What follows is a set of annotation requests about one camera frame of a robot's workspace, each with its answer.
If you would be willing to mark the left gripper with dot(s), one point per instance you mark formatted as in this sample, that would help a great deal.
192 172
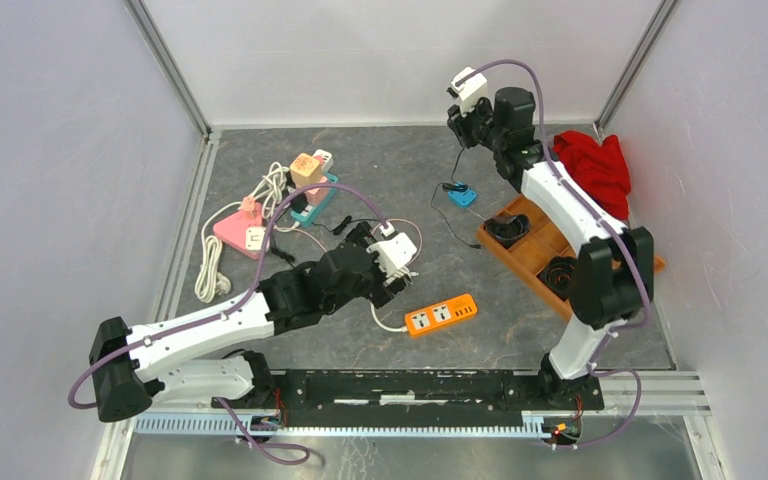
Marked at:
379 292

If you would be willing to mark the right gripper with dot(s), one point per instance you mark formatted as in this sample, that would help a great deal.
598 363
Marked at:
460 123

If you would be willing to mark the blue folding extension socket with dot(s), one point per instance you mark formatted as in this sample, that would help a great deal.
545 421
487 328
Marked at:
461 195

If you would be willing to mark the orange power strip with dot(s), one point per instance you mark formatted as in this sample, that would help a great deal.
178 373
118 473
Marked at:
440 315

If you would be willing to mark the teal power strip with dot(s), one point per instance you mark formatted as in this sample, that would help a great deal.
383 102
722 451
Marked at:
311 214

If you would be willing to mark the pink plug adapter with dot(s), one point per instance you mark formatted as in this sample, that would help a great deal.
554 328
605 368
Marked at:
316 196

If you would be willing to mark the wooden cube adapter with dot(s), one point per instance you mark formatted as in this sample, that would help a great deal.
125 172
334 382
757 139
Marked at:
306 170

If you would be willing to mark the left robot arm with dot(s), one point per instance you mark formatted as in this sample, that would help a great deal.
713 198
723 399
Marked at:
134 367

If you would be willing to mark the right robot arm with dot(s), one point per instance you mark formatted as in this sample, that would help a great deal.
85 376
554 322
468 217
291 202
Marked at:
522 157

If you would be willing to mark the small black adapter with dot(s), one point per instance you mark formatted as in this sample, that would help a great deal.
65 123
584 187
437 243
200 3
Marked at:
298 201

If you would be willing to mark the orange divided tray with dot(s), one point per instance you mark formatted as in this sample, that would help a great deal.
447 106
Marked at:
530 258

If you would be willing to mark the red cloth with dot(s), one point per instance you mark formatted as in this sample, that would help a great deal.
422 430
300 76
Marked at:
600 169

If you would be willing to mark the pink square power strip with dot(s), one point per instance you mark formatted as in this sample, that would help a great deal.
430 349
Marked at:
241 226

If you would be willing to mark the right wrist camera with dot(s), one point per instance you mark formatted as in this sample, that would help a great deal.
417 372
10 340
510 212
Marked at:
467 88

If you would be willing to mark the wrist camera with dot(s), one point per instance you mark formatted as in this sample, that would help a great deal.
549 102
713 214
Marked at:
391 250
467 88

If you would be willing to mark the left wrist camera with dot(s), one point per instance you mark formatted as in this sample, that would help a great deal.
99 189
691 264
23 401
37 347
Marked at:
391 250

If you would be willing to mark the black ring object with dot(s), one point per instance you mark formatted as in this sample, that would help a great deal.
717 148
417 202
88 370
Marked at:
507 230
558 275

